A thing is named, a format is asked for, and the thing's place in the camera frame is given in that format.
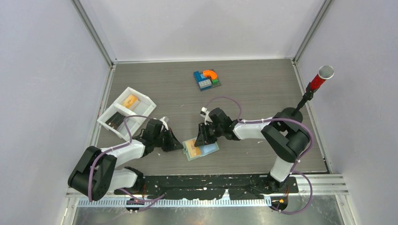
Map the colourful toy block set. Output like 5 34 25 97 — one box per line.
193 69 222 91

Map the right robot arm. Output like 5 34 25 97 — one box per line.
194 108 314 192

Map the black card in tray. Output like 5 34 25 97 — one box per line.
112 115 125 130

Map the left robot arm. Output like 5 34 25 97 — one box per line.
68 119 183 201

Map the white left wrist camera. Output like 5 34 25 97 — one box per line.
159 116 169 130

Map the orange card stack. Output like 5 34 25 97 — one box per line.
121 95 140 111

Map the red microphone on stand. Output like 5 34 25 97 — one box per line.
282 65 335 122

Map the black credit card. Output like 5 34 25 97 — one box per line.
106 112 124 127

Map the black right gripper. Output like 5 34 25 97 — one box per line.
194 122 223 148

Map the white two-compartment tray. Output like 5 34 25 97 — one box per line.
97 87 157 141

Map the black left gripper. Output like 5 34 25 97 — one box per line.
153 127 183 152

